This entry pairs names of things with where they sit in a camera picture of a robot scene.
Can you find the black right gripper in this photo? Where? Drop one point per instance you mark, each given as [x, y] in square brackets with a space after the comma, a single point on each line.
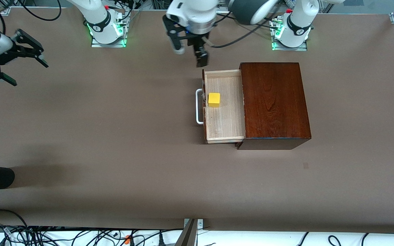
[8, 54]

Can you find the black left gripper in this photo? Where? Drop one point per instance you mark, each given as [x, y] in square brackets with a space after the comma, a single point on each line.
[194, 41]

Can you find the yellow cube block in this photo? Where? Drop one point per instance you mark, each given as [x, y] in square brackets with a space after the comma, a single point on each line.
[214, 99]

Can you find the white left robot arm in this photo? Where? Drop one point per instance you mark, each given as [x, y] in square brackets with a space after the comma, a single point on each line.
[197, 13]

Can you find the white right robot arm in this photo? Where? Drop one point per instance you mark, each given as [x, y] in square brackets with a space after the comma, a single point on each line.
[99, 20]

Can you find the dark wooden drawer cabinet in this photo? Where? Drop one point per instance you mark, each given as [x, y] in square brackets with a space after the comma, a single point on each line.
[275, 99]

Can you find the black power plug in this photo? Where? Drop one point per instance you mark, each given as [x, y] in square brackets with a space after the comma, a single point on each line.
[161, 240]

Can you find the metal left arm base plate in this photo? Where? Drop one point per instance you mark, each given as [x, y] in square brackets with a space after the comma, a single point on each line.
[289, 48]

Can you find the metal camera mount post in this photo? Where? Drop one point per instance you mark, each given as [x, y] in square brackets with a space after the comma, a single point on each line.
[187, 235]

